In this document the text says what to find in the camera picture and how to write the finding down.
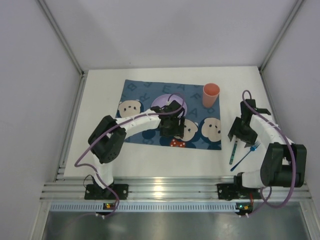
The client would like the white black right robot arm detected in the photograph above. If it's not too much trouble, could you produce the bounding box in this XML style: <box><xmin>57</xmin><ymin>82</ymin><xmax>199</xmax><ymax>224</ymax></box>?
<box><xmin>228</xmin><ymin>99</ymin><xmax>307</xmax><ymax>189</ymax></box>

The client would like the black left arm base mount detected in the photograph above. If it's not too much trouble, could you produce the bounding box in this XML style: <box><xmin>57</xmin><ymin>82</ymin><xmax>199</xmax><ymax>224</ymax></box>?
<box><xmin>84</xmin><ymin>183</ymin><xmax>129</xmax><ymax>200</ymax></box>

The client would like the salmon plastic cup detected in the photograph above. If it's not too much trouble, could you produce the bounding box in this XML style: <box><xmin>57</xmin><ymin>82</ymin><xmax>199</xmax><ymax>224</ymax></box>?
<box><xmin>202</xmin><ymin>83</ymin><xmax>220</xmax><ymax>108</ymax></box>

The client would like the metal spoon green handle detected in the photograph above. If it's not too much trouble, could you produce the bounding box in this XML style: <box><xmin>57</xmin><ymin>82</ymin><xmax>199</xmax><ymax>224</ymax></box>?
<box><xmin>229</xmin><ymin>140</ymin><xmax>238</xmax><ymax>165</ymax></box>

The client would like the purple plastic plate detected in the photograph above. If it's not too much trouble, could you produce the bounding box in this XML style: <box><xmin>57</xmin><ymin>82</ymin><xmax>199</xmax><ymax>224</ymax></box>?
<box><xmin>151</xmin><ymin>94</ymin><xmax>184</xmax><ymax>108</ymax></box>

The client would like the blue plastic fork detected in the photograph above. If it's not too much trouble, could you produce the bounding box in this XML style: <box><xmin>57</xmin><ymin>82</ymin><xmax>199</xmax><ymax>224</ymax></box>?
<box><xmin>230</xmin><ymin>141</ymin><xmax>261</xmax><ymax>172</ymax></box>

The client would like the blue cartoon bear placemat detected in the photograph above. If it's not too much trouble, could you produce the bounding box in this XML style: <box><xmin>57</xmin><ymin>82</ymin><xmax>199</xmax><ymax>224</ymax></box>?
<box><xmin>116</xmin><ymin>79</ymin><xmax>222</xmax><ymax>150</ymax></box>

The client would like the aluminium frame post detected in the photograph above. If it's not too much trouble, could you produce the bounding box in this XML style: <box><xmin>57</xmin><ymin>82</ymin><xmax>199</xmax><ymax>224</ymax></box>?
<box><xmin>37</xmin><ymin>0</ymin><xmax>85</xmax><ymax>76</ymax></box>
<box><xmin>258</xmin><ymin>0</ymin><xmax>306</xmax><ymax>74</ymax></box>

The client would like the blue slotted cable duct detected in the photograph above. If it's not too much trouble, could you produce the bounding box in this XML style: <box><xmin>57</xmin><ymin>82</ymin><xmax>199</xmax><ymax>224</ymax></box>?
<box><xmin>49</xmin><ymin>202</ymin><xmax>253</xmax><ymax>213</ymax></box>

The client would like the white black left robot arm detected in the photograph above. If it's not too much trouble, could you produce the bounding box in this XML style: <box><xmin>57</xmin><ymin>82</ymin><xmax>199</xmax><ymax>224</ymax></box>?
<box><xmin>88</xmin><ymin>100</ymin><xmax>187</xmax><ymax>190</ymax></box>

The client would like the right aluminium frame post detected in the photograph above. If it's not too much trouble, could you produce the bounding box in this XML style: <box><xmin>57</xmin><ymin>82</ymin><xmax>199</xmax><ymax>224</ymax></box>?
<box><xmin>258</xmin><ymin>0</ymin><xmax>306</xmax><ymax>74</ymax></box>

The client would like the left aluminium frame post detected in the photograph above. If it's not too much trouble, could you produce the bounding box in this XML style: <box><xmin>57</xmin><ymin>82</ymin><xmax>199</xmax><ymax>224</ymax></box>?
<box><xmin>37</xmin><ymin>0</ymin><xmax>85</xmax><ymax>76</ymax></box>

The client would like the aluminium front rail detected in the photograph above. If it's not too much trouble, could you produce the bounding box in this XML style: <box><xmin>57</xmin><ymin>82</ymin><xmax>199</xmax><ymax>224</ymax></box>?
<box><xmin>39</xmin><ymin>176</ymin><xmax>312</xmax><ymax>202</ymax></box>

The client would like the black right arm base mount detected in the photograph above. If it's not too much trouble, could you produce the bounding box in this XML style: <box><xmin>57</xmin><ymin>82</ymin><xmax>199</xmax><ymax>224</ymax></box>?
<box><xmin>216</xmin><ymin>173</ymin><xmax>261</xmax><ymax>201</ymax></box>

